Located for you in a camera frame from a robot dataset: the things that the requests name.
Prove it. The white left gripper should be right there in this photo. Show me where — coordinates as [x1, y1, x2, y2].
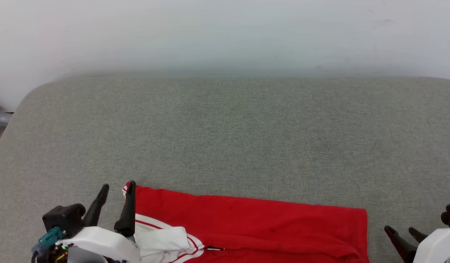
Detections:
[56, 180, 140, 263]

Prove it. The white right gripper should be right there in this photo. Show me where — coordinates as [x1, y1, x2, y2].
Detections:
[384, 225, 450, 263]

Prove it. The red white basketball jersey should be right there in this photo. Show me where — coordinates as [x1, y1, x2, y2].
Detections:
[122, 182, 369, 263]

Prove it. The teal cable connector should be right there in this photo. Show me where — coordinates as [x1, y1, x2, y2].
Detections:
[38, 226, 64, 248]

